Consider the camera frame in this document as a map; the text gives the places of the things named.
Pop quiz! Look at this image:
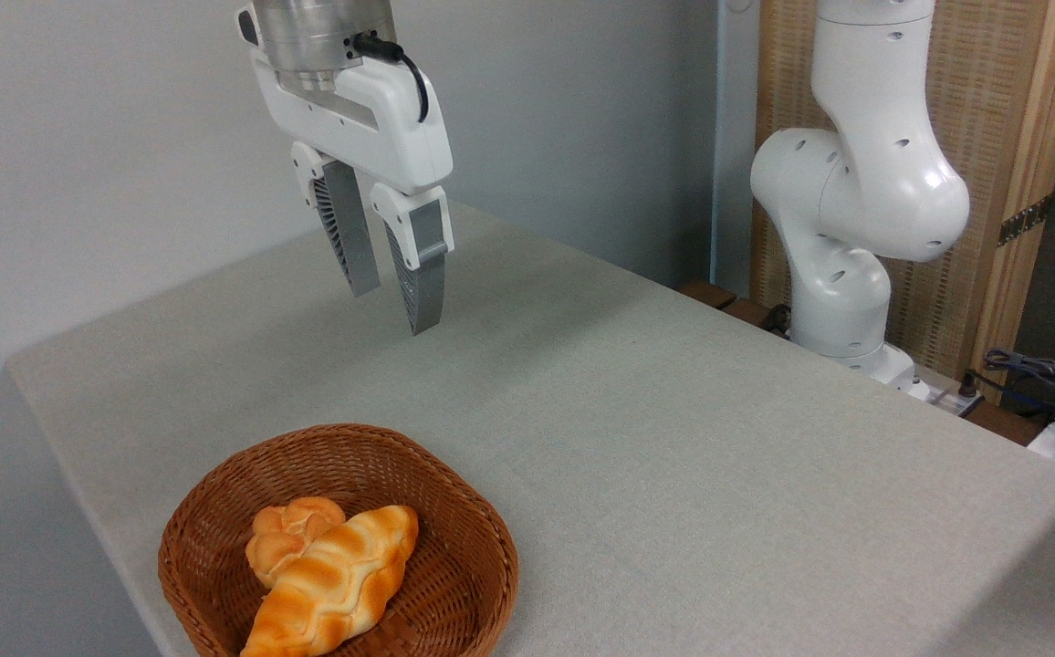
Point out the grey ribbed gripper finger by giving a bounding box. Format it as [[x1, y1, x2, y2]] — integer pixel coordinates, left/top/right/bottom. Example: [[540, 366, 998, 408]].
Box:
[[289, 141, 383, 298], [370, 182, 456, 337]]

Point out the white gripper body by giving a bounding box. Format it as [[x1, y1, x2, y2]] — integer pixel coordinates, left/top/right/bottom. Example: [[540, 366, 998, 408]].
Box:
[[249, 46, 454, 197]]

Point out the long twisted bread loaf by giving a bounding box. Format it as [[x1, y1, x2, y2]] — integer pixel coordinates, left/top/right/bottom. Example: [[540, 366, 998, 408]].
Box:
[[240, 505, 420, 657]]

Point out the round knotted bread roll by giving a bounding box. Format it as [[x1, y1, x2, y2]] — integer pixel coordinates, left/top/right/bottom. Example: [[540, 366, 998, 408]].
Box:
[[245, 496, 347, 589]]

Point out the brown wicker basket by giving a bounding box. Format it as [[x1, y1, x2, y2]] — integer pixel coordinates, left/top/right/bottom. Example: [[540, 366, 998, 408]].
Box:
[[158, 422, 520, 657]]

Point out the grey tablecloth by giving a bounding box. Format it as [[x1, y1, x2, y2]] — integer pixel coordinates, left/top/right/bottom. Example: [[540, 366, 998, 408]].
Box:
[[5, 193, 1055, 657]]

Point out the metal screen hinge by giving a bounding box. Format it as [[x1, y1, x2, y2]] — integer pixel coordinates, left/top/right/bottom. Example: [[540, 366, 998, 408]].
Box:
[[998, 193, 1055, 247]]

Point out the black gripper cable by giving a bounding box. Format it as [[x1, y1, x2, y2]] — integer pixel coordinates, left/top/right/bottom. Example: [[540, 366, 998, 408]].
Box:
[[350, 32, 431, 125]]

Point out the bundle of dark cables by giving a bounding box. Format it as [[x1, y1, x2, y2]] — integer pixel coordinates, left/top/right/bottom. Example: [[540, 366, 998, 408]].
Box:
[[966, 347, 1055, 432]]

